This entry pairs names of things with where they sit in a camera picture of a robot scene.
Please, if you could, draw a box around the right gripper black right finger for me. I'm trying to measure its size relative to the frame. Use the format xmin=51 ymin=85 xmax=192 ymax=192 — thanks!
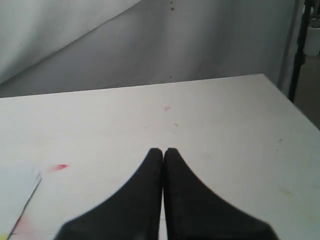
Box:
xmin=163 ymin=148 xmax=278 ymax=240

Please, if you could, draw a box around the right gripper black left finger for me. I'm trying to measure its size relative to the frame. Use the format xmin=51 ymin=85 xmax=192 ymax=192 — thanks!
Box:
xmin=55 ymin=148 xmax=163 ymax=240

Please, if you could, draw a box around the stack of white paper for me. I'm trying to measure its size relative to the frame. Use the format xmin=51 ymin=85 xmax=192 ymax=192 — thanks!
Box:
xmin=0 ymin=163 xmax=42 ymax=240

